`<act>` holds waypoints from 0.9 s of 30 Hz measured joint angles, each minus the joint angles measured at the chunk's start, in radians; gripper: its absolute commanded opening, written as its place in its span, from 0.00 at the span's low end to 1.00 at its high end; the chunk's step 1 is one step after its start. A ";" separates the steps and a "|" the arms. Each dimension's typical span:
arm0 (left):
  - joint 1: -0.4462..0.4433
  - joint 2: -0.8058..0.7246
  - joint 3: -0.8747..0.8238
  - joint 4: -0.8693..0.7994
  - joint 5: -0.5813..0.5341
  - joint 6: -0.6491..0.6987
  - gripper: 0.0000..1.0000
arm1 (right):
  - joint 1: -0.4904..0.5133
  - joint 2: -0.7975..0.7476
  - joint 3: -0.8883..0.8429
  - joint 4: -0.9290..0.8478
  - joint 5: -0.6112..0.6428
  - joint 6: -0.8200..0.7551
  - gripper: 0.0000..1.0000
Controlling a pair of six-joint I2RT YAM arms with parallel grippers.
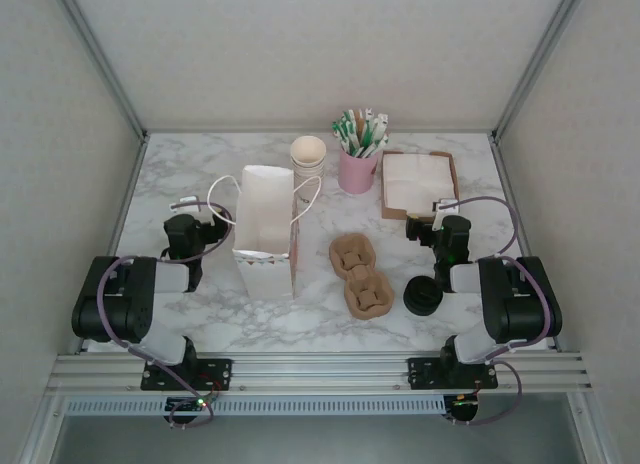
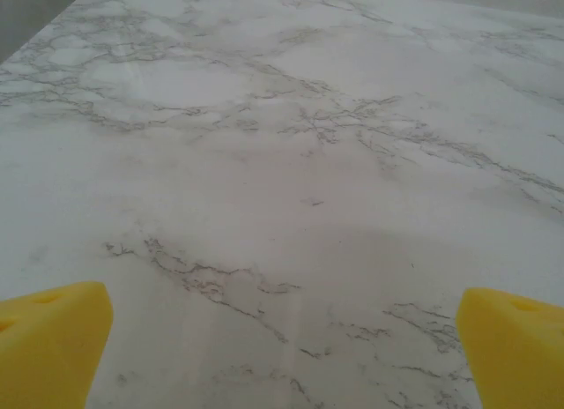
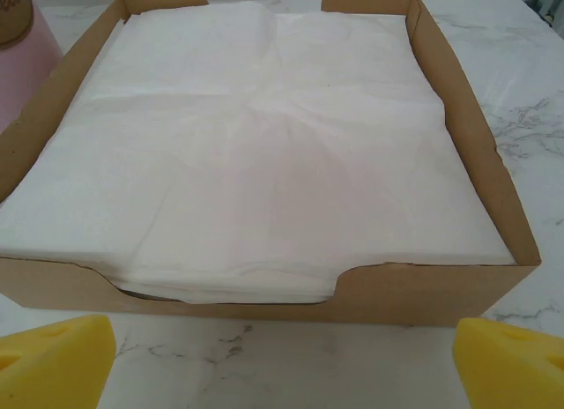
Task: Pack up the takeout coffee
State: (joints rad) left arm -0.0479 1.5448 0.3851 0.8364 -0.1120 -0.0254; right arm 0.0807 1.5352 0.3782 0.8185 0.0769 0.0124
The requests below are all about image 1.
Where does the brown cardboard napkin tray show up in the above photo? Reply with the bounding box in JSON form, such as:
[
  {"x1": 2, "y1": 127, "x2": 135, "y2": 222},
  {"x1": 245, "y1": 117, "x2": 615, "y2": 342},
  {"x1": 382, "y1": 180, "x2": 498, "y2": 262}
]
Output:
[{"x1": 380, "y1": 149, "x2": 462, "y2": 222}]

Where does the aluminium table edge rail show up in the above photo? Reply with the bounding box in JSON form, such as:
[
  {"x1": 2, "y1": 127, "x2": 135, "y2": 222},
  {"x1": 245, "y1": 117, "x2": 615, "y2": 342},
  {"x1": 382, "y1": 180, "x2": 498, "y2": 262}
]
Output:
[{"x1": 43, "y1": 351, "x2": 597, "y2": 397}]

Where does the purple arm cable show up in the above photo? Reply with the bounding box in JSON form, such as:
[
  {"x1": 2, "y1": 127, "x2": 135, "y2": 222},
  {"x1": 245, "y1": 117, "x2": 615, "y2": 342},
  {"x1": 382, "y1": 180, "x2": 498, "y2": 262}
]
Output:
[
  {"x1": 96, "y1": 199, "x2": 237, "y2": 431},
  {"x1": 448, "y1": 195, "x2": 564, "y2": 428}
]

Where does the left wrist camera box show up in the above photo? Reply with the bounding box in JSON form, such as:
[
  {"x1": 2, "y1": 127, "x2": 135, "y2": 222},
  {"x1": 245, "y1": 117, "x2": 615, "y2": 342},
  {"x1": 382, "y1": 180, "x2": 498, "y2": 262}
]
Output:
[{"x1": 169, "y1": 197, "x2": 202, "y2": 215}]

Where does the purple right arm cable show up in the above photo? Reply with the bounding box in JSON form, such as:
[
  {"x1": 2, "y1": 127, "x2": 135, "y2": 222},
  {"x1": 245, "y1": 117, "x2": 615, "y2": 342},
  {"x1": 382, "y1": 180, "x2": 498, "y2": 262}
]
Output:
[{"x1": 448, "y1": 195, "x2": 564, "y2": 428}]

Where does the black plastic cup lid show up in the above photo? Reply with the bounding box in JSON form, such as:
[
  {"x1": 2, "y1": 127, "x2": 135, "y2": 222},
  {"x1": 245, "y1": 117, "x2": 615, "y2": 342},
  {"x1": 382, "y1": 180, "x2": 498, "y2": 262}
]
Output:
[
  {"x1": 403, "y1": 292, "x2": 444, "y2": 317},
  {"x1": 406, "y1": 275, "x2": 442, "y2": 305}
]

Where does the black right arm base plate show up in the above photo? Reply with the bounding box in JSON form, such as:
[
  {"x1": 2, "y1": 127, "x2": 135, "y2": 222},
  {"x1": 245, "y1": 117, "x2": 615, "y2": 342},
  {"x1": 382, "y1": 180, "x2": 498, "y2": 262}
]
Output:
[{"x1": 406, "y1": 355, "x2": 499, "y2": 391}]

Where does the brown pulp cup carrier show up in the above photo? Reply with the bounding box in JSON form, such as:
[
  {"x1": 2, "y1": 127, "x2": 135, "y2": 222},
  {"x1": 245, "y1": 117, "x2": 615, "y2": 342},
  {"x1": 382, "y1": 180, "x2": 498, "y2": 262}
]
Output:
[{"x1": 328, "y1": 233, "x2": 396, "y2": 321}]

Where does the pink straw holder cup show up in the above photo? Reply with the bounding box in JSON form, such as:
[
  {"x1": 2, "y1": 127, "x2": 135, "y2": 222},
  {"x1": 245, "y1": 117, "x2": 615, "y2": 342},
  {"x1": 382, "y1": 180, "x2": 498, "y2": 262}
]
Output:
[{"x1": 338, "y1": 147, "x2": 376, "y2": 195}]

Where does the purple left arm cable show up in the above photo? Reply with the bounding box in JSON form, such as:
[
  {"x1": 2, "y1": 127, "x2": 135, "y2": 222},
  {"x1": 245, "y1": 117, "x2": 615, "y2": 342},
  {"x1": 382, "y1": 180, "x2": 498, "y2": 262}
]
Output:
[{"x1": 96, "y1": 199, "x2": 237, "y2": 431}]

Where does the grey slotted cable duct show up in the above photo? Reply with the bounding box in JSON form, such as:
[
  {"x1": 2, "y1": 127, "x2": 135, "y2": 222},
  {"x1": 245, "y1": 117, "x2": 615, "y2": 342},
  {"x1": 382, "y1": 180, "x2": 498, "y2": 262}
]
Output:
[{"x1": 63, "y1": 395, "x2": 447, "y2": 417}]

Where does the white paper napkin stack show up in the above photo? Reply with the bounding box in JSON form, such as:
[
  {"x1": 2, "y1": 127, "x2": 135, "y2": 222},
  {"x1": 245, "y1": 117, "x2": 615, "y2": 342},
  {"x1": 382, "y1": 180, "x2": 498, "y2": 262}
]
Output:
[{"x1": 383, "y1": 152, "x2": 456, "y2": 209}]

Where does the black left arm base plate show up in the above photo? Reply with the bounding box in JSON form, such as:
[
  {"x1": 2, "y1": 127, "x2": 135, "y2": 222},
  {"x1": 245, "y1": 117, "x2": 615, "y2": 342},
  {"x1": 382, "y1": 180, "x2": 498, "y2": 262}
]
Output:
[{"x1": 140, "y1": 358, "x2": 234, "y2": 392}]

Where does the white printed paper bag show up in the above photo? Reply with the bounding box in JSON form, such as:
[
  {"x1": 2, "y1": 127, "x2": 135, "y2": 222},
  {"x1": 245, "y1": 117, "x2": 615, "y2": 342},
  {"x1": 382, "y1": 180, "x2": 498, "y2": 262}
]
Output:
[{"x1": 206, "y1": 164, "x2": 324, "y2": 302}]

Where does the aluminium frame post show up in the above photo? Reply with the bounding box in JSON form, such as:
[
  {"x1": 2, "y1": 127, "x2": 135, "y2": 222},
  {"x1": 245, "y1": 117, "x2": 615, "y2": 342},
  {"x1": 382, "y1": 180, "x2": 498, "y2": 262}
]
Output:
[
  {"x1": 63, "y1": 0, "x2": 150, "y2": 141},
  {"x1": 490, "y1": 0, "x2": 592, "y2": 143}
]

